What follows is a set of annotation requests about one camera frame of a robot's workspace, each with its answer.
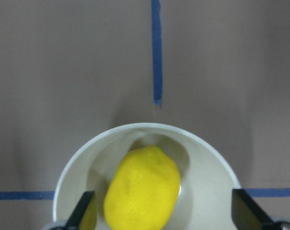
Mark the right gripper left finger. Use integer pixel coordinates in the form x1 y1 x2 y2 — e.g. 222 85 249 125
43 191 97 230

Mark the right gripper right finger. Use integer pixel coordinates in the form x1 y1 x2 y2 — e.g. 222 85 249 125
231 189 290 230

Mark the white ceramic bowl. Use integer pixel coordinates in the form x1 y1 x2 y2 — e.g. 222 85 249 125
52 123 240 230

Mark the yellow lemon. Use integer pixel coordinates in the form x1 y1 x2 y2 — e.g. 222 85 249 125
104 146 181 230

